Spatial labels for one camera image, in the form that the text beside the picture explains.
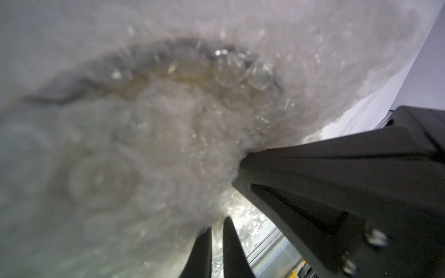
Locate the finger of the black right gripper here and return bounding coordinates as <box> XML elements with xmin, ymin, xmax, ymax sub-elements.
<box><xmin>233</xmin><ymin>106</ymin><xmax>445</xmax><ymax>278</ymax></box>

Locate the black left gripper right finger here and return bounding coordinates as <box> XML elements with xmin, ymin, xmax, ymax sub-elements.
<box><xmin>222</xmin><ymin>217</ymin><xmax>255</xmax><ymax>278</ymax></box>

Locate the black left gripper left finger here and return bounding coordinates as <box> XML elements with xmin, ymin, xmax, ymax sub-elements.
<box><xmin>180</xmin><ymin>227</ymin><xmax>212</xmax><ymax>278</ymax></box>

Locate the clear bubble wrap sheet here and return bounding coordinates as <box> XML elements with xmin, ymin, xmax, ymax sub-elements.
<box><xmin>1</xmin><ymin>1</ymin><xmax>444</xmax><ymax>278</ymax></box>

